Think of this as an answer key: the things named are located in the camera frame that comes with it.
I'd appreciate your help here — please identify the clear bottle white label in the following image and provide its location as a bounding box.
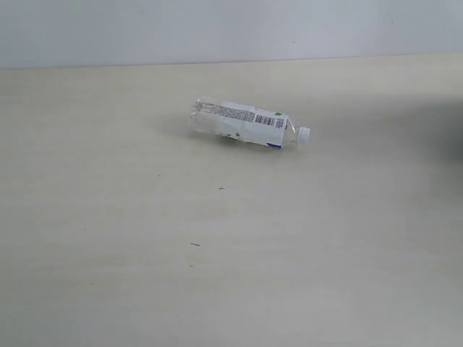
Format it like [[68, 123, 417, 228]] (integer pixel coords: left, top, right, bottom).
[[189, 97, 310, 148]]

